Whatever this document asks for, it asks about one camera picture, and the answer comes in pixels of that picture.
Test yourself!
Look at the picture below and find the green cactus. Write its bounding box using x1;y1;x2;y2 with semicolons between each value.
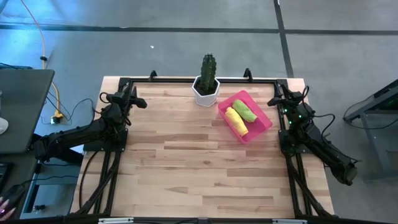
198;53;218;94

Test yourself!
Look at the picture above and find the white rounded object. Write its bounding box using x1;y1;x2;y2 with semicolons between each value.
0;116;9;136

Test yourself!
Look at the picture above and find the green microfiber towel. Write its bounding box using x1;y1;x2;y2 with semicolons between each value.
232;99;258;123

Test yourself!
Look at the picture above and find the white hexagonal plant pot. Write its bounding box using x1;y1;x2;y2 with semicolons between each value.
191;75;221;108

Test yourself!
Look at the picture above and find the black metal cart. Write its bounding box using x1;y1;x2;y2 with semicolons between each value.
343;79;398;180

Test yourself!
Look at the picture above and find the yellow microfiber towel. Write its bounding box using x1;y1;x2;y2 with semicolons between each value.
224;106;249;138

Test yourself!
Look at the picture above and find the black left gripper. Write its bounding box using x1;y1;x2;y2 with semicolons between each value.
106;85;149;110

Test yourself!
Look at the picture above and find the silver metal bracket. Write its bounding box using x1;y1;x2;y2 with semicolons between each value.
98;217;134;224
272;218;308;224

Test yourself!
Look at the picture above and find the person's hand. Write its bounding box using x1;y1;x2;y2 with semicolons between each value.
0;196;16;220

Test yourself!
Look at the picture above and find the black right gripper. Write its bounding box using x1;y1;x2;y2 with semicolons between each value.
266;82;308;110

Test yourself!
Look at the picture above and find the grey desk top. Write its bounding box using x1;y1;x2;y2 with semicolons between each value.
0;68;55;156

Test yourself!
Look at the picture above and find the orange floor cable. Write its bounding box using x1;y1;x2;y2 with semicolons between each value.
19;0;63;119

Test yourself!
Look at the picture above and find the black aluminium table frame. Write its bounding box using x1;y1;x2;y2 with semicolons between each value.
70;67;335;224

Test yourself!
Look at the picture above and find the black computer mouse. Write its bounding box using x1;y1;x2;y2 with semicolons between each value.
0;184;26;212

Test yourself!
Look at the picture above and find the dark side table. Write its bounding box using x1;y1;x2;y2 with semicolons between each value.
0;151;41;220

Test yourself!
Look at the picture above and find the black desk crossbar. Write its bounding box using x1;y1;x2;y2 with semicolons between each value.
29;133;85;166

